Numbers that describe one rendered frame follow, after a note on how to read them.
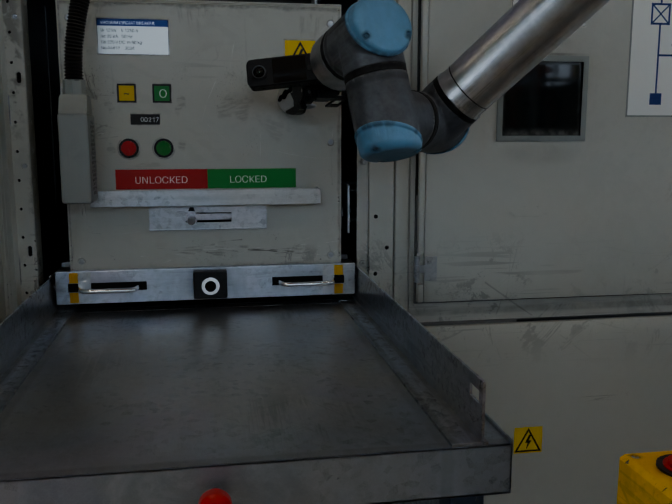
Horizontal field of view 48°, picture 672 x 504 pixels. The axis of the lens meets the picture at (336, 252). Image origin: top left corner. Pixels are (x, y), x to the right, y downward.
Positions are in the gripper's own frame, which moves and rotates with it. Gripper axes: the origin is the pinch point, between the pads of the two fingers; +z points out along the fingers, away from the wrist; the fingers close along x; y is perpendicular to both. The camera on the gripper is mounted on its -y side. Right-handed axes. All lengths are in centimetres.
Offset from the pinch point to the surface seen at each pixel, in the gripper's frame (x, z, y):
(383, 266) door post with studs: -30.6, 4.7, 19.6
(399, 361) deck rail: -46, -29, 3
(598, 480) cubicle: -79, 3, 63
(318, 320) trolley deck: -39.4, -2.0, 2.1
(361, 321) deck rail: -40.4, -7.1, 7.9
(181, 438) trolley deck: -50, -41, -31
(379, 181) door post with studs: -14.9, 0.7, 18.7
